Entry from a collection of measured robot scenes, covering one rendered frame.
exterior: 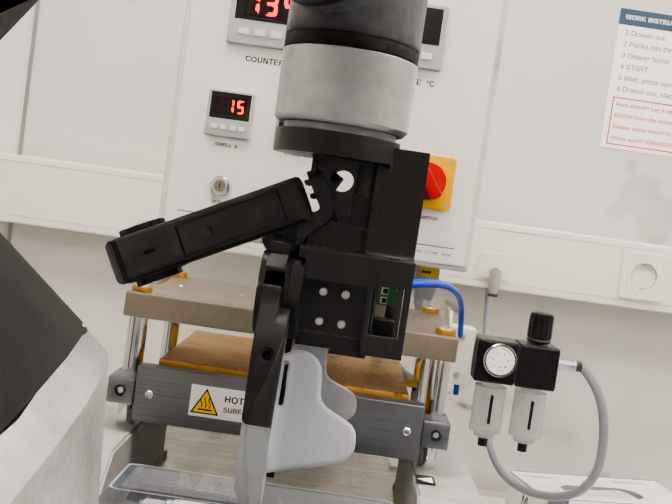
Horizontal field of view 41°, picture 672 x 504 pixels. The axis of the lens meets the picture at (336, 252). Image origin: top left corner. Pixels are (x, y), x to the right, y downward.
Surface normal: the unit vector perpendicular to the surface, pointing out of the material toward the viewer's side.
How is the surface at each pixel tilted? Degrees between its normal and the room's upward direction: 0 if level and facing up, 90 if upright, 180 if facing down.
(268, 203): 89
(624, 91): 90
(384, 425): 90
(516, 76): 90
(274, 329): 66
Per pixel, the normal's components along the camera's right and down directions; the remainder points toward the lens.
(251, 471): -0.04, 0.09
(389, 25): 0.49, 0.12
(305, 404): 0.02, -0.25
